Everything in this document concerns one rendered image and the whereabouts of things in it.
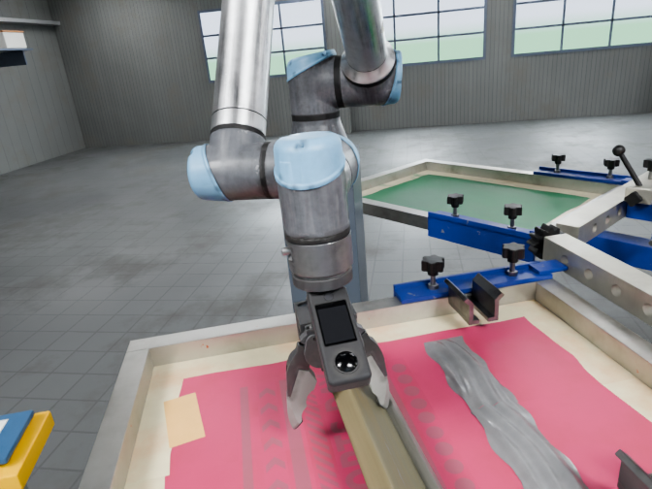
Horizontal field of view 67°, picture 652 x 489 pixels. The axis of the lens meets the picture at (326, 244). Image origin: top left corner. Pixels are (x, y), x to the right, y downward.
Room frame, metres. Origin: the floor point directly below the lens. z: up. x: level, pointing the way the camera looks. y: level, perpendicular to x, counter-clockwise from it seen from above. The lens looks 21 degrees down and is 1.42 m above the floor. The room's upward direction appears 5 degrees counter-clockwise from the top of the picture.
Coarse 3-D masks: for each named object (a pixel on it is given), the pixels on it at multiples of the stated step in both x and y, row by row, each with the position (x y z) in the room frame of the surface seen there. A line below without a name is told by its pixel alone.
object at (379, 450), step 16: (336, 400) 0.50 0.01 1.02; (352, 400) 0.48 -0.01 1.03; (368, 400) 0.50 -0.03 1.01; (352, 416) 0.46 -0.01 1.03; (368, 416) 0.46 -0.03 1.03; (384, 416) 0.49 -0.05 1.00; (352, 432) 0.44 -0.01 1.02; (368, 432) 0.43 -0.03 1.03; (384, 432) 0.45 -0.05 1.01; (368, 448) 0.41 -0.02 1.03; (384, 448) 0.41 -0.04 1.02; (400, 448) 0.43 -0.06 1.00; (368, 464) 0.39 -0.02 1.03; (384, 464) 0.38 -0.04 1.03; (400, 464) 0.40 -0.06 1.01; (368, 480) 0.37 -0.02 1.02; (384, 480) 0.36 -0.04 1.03; (400, 480) 0.37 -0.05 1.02; (416, 480) 0.39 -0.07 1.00
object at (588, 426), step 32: (544, 416) 0.51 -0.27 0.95; (576, 416) 0.51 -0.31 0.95; (608, 416) 0.50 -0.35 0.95; (640, 416) 0.50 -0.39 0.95; (480, 448) 0.47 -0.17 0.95; (576, 448) 0.45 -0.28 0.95; (608, 448) 0.45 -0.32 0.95; (640, 448) 0.44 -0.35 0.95; (192, 480) 0.46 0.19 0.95; (224, 480) 0.45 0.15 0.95; (480, 480) 0.42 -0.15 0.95; (512, 480) 0.42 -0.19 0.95; (608, 480) 0.40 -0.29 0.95
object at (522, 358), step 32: (512, 320) 0.75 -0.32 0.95; (384, 352) 0.69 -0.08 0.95; (416, 352) 0.68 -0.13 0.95; (480, 352) 0.67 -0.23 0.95; (512, 352) 0.66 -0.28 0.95; (544, 352) 0.65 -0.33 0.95; (192, 384) 0.65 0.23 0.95; (224, 384) 0.65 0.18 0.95; (256, 384) 0.64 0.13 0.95; (512, 384) 0.58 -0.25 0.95; (544, 384) 0.58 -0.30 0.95; (576, 384) 0.57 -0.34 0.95; (224, 416) 0.57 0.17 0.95; (448, 416) 0.53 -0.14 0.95; (192, 448) 0.51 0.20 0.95; (224, 448) 0.51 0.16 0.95
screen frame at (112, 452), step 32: (512, 288) 0.82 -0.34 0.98; (544, 288) 0.80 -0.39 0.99; (256, 320) 0.77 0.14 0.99; (288, 320) 0.76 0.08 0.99; (384, 320) 0.78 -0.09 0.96; (576, 320) 0.70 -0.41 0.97; (608, 320) 0.67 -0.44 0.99; (128, 352) 0.71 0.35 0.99; (160, 352) 0.72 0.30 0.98; (192, 352) 0.72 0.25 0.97; (224, 352) 0.73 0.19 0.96; (608, 352) 0.63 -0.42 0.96; (640, 352) 0.58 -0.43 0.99; (128, 384) 0.62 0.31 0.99; (128, 416) 0.54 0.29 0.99; (96, 448) 0.49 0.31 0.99; (128, 448) 0.51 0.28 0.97; (96, 480) 0.44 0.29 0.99
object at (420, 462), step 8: (392, 400) 0.52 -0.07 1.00; (392, 408) 0.50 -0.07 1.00; (392, 416) 0.49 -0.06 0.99; (400, 416) 0.49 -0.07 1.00; (400, 424) 0.48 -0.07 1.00; (400, 432) 0.47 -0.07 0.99; (408, 432) 0.46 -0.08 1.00; (408, 440) 0.45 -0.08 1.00; (416, 440) 0.45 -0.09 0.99; (408, 448) 0.44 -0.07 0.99; (416, 448) 0.43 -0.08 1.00; (416, 456) 0.42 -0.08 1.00; (424, 456) 0.42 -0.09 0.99; (416, 464) 0.42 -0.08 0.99; (424, 464) 0.41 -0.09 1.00; (424, 472) 0.40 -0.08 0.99; (432, 472) 0.40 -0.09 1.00; (424, 480) 0.39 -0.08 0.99; (432, 480) 0.39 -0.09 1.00; (432, 488) 0.38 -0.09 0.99; (440, 488) 0.38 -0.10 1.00
